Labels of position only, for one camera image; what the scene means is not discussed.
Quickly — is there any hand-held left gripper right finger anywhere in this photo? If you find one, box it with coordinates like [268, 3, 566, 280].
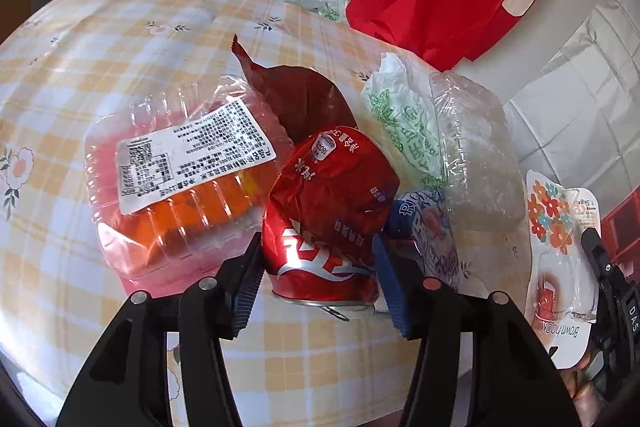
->
[371, 234, 583, 427]

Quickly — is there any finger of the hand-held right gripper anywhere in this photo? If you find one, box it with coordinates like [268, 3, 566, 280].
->
[580, 228, 618, 293]

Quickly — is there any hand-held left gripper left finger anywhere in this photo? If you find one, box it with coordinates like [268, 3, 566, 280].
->
[59, 232, 266, 427]

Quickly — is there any flower print hook package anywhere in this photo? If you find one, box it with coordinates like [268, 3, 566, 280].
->
[525, 169, 608, 370]

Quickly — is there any crushed red drink can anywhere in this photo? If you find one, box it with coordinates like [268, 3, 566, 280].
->
[262, 126, 401, 320]

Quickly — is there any person's right hand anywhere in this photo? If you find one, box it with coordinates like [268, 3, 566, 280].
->
[560, 364, 608, 427]

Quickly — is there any red crate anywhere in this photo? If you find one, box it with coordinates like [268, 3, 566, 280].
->
[600, 197, 640, 268]

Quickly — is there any blue white wrapper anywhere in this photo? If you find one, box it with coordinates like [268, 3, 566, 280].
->
[385, 189, 461, 293]

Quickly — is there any clear plastic clamshell container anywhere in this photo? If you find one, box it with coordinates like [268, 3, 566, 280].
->
[82, 74, 296, 293]

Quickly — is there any clear plastic packaging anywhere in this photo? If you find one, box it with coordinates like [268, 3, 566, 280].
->
[429, 71, 526, 233]

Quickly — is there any white creased sheet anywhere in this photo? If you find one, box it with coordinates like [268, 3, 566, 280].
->
[500, 0, 640, 208]

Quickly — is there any crumpled white green-print bag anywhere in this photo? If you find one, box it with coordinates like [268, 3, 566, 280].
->
[361, 53, 451, 190]

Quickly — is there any dark red foil wrapper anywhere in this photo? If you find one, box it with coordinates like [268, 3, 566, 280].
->
[231, 34, 358, 142]

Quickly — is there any yellow checked tablecloth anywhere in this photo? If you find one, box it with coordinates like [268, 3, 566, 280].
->
[0, 0, 536, 408]

